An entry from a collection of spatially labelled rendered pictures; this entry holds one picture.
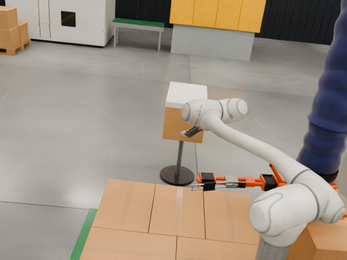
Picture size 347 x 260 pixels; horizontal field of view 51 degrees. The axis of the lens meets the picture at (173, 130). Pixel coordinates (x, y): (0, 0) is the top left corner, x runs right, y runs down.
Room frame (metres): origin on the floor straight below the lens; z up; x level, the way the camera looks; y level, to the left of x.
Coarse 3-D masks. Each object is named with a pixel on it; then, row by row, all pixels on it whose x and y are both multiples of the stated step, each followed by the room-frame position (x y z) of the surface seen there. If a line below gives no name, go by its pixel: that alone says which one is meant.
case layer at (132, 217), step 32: (128, 192) 2.38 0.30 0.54; (160, 192) 2.43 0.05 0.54; (192, 192) 2.48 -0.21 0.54; (224, 192) 2.53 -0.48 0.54; (96, 224) 1.97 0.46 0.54; (128, 224) 2.01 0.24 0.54; (160, 224) 2.05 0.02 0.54; (192, 224) 2.09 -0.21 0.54; (224, 224) 2.13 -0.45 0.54; (96, 256) 1.68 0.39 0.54; (128, 256) 1.71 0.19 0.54; (160, 256) 1.74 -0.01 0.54; (192, 256) 1.78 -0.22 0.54; (224, 256) 1.81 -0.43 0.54
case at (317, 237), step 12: (312, 228) 1.70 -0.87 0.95; (324, 228) 1.71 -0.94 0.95; (336, 228) 1.72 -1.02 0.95; (300, 240) 1.72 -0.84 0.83; (312, 240) 1.59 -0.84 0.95; (324, 240) 1.60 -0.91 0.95; (336, 240) 1.61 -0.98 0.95; (288, 252) 1.81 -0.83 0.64; (300, 252) 1.68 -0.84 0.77; (312, 252) 1.55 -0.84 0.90; (324, 252) 1.53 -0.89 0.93; (336, 252) 1.53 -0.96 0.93
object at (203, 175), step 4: (200, 172) 1.72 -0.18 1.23; (204, 172) 1.72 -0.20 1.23; (200, 176) 1.67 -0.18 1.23; (204, 176) 1.68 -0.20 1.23; (208, 176) 1.68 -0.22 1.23; (212, 176) 1.69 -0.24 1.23; (200, 180) 1.66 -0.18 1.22; (204, 180) 1.65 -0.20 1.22; (208, 180) 1.66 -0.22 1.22; (212, 180) 1.66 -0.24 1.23
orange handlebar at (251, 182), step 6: (198, 180) 1.66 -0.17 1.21; (216, 180) 1.71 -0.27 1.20; (222, 180) 1.71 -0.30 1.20; (240, 180) 1.72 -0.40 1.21; (246, 180) 1.71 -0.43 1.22; (252, 180) 1.71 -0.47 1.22; (258, 180) 1.73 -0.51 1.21; (282, 180) 1.76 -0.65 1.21; (246, 186) 1.68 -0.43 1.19; (252, 186) 1.69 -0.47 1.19; (336, 186) 1.76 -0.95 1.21
